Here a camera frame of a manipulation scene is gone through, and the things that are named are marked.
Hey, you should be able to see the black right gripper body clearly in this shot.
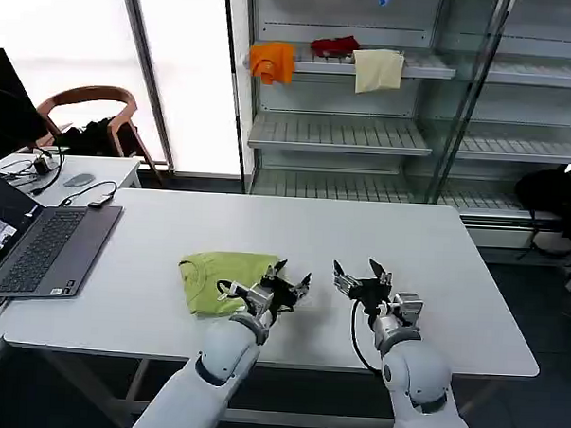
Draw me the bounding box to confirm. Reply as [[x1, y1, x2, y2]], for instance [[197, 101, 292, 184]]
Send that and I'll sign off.
[[350, 275, 394, 319]]

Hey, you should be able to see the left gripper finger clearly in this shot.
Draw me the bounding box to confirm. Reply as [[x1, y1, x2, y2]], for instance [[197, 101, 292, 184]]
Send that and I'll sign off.
[[261, 257, 289, 287], [292, 271, 313, 302]]

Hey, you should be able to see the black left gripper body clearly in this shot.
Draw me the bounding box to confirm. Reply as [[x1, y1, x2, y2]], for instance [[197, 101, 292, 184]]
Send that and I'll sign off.
[[257, 274, 304, 316]]

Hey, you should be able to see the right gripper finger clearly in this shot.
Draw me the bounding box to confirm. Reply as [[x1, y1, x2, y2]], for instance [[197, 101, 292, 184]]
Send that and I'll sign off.
[[330, 259, 360, 297], [366, 258, 394, 289]]

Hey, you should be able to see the green t-shirt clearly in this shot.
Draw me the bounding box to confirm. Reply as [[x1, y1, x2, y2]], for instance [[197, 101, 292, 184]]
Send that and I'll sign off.
[[175, 249, 284, 322]]

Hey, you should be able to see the grey metal shelf with cloths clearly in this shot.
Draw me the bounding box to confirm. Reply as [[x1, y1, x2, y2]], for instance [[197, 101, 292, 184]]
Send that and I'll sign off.
[[214, 0, 472, 209]]

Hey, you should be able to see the black backpack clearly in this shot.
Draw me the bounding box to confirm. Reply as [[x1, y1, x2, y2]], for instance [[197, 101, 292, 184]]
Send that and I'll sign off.
[[511, 162, 571, 265]]

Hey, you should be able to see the white side desk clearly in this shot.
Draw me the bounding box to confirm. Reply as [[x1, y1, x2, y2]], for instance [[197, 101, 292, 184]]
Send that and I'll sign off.
[[0, 151, 145, 208]]

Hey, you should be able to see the grey computer mouse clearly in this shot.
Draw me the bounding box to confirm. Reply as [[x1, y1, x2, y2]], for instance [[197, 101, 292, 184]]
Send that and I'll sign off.
[[63, 171, 96, 189]]

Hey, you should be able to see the black bag on chair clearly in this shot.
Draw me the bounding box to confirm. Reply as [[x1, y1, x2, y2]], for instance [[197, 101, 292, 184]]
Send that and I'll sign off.
[[54, 114, 145, 160]]

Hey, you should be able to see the grey open laptop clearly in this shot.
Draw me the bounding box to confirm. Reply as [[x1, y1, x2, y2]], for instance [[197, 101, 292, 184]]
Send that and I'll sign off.
[[0, 168, 127, 305]]

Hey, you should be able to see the grey shelf behind glass door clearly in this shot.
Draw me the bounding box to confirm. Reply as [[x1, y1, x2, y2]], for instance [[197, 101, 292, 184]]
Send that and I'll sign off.
[[424, 0, 571, 232]]

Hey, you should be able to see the black power adapter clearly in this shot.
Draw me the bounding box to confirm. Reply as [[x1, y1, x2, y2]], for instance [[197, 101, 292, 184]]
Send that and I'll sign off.
[[32, 155, 55, 177]]

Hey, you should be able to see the brown wooden chair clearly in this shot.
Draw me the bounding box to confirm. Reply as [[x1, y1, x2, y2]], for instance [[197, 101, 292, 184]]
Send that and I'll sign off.
[[32, 82, 168, 177]]

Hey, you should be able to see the black computer monitor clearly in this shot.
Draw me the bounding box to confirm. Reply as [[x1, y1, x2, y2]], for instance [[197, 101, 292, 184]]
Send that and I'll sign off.
[[0, 48, 54, 171]]

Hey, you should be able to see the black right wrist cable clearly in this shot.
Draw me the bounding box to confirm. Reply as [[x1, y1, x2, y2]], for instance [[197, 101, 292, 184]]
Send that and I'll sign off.
[[348, 297, 388, 374]]

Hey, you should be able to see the grey table leg frame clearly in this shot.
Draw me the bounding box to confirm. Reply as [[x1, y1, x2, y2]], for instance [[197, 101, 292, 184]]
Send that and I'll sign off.
[[44, 353, 402, 428]]

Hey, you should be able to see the black cable with dongle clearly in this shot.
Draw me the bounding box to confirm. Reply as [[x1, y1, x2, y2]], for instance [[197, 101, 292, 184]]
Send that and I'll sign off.
[[60, 179, 120, 211]]

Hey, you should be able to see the grey window frame post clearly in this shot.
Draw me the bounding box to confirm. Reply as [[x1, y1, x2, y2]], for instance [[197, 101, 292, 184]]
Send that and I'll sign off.
[[112, 0, 183, 173]]

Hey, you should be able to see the black adapter cable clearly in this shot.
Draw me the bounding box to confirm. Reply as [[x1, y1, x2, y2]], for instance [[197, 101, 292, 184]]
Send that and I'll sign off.
[[0, 145, 65, 197]]

